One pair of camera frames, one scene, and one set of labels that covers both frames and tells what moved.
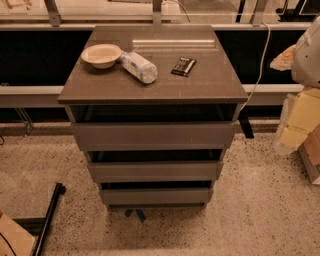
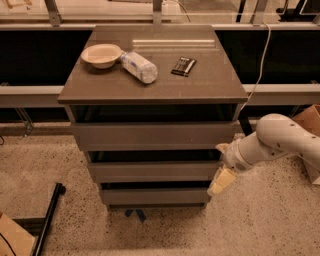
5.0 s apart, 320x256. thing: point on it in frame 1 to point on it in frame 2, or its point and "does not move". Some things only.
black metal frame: x=39 y=226 does not move
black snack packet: x=183 y=67 does not move
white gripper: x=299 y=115 to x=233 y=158
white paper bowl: x=101 y=56 does not move
